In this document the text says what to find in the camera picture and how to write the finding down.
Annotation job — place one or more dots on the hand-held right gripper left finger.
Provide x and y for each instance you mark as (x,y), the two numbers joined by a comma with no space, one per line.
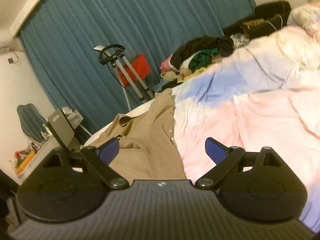
(110,150)

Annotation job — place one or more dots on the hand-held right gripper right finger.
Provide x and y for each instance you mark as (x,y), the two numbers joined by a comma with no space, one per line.
(215,151)

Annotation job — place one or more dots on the tan printed t-shirt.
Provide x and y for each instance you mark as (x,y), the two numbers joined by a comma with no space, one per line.
(150,130)

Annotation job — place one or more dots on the white side table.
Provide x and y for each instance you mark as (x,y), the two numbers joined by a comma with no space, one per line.
(76,117)

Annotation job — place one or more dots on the grey chair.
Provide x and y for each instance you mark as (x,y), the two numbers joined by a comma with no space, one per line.
(61,127)

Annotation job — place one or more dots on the white desk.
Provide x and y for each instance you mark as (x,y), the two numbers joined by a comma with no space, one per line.
(46,147)

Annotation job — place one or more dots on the pastel pink blue duvet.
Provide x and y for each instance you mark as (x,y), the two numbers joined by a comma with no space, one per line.
(250,92)

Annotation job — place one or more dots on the dark blue cloth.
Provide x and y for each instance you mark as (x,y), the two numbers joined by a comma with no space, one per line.
(160,87)

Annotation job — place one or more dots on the garment steamer stand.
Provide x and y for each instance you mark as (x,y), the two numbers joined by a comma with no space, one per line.
(125,67)

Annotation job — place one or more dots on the yellow box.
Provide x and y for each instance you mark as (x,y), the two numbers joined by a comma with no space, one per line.
(25,162)

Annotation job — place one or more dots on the wavy blue framed mirror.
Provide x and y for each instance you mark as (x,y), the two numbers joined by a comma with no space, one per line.
(28,120)

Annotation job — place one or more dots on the pale yellow cloth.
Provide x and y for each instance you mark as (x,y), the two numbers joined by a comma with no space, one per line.
(170,76)

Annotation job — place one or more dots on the red cloth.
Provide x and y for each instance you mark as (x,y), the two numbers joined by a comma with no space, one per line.
(141,66)

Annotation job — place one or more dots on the green garment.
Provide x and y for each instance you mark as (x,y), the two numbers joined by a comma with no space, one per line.
(200,60)

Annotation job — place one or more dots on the pink cloth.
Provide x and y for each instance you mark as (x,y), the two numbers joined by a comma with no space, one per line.
(166,66)

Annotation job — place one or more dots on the black garment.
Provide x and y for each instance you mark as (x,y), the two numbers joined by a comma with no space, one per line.
(197,45)

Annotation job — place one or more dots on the white patterned cloth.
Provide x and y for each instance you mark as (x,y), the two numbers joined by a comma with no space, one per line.
(240,40)

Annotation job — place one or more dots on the cardboard box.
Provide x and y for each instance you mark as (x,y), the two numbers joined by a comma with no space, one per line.
(252,23)

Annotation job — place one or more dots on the blue curtain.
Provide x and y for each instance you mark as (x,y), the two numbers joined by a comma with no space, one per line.
(125,17)

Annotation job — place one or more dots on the dark sofa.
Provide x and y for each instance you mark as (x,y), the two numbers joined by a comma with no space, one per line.
(270,8)

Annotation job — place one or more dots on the white pillow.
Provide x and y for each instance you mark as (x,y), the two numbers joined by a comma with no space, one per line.
(305,17)

